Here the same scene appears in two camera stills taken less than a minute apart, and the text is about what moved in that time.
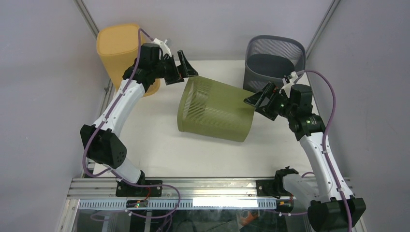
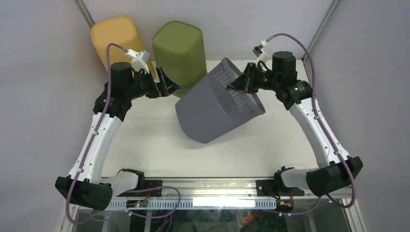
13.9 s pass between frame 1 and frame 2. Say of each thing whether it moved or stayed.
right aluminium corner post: stayed
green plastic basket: moved
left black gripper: moved
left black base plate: stayed
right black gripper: moved
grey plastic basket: moved
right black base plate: stayed
